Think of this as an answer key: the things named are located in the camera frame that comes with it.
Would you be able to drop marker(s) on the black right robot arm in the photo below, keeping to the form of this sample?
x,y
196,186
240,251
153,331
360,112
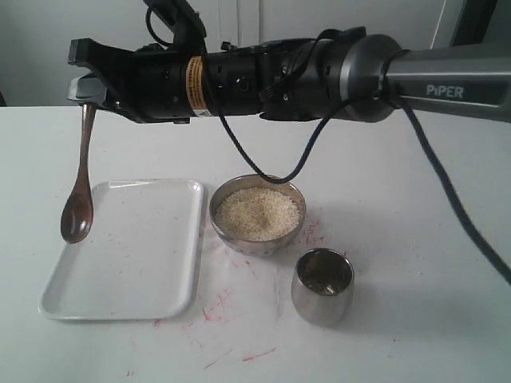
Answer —
x,y
349,75

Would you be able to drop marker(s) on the brown wooden spoon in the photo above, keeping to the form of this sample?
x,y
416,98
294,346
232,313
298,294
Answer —
x,y
77,214

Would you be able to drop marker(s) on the white rectangular plastic tray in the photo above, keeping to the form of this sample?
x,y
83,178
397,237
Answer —
x,y
138,261

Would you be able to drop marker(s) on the black vertical post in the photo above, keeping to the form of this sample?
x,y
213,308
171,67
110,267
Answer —
x,y
472,22

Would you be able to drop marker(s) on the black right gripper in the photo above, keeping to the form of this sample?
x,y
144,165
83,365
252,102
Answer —
x,y
149,85

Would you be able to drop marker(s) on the steel bowl with rice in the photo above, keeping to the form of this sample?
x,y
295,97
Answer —
x,y
257,218

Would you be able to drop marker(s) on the steel cup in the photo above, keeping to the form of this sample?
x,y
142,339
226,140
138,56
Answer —
x,y
322,286

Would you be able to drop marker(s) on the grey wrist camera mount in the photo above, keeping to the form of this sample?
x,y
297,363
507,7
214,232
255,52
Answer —
x,y
182,20

